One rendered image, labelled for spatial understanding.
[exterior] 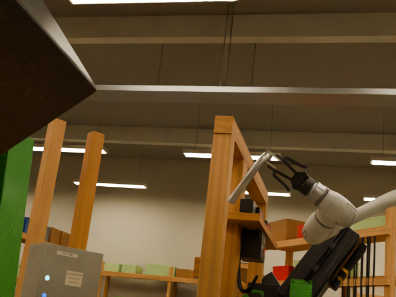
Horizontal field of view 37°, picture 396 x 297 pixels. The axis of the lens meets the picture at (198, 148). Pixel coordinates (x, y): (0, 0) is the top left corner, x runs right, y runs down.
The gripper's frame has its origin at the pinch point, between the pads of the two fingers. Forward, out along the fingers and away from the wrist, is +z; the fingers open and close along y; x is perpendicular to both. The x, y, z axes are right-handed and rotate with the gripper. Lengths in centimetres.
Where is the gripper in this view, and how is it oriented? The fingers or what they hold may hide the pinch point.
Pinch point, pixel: (271, 159)
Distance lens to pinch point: 250.0
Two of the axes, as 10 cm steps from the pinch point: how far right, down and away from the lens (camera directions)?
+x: -1.9, -0.4, -9.8
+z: -7.9, -5.9, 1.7
